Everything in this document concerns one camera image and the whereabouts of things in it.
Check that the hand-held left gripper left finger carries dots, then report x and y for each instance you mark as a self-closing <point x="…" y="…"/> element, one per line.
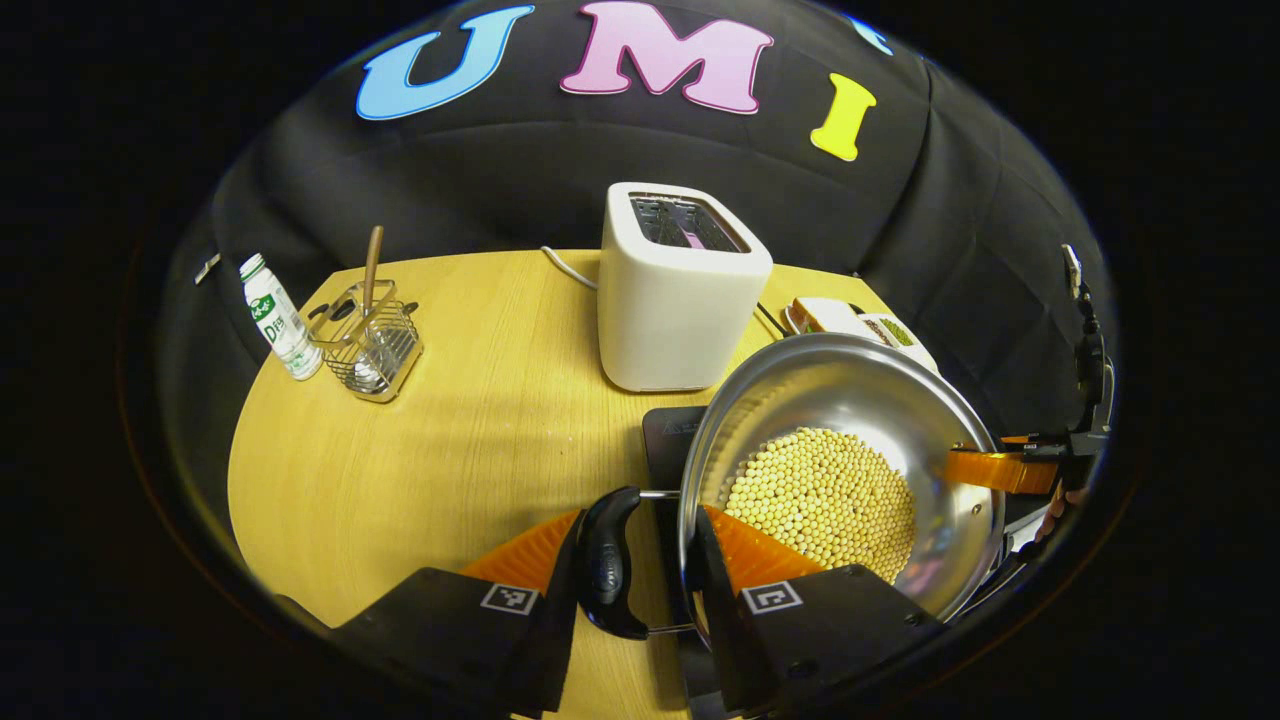
<point x="450" y="630"/>

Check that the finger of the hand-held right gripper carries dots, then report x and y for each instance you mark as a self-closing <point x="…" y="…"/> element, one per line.
<point x="1035" y="441"/>
<point x="1000" y="472"/>

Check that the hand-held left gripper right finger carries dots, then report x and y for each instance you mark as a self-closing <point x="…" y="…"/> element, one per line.
<point x="820" y="630"/>

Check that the pile of yellow soybeans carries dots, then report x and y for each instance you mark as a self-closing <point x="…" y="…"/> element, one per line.
<point x="830" y="500"/>

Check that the black induction cooktop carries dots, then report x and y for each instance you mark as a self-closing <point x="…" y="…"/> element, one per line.
<point x="670" y="440"/>

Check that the divided dish of grains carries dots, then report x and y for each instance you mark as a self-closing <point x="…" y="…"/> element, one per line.
<point x="898" y="340"/>

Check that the white square plate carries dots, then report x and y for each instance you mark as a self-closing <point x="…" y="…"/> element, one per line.
<point x="825" y="315"/>

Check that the white toaster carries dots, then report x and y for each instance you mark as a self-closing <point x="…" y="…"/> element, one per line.
<point x="670" y="320"/>

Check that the white drink bottle green label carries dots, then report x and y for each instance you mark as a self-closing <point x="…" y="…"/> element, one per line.
<point x="283" y="325"/>

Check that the silver metal clip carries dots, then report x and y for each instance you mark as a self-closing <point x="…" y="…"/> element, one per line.
<point x="207" y="268"/>

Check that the black backdrop cloth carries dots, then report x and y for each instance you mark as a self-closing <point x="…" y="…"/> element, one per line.
<point x="500" y="170"/>

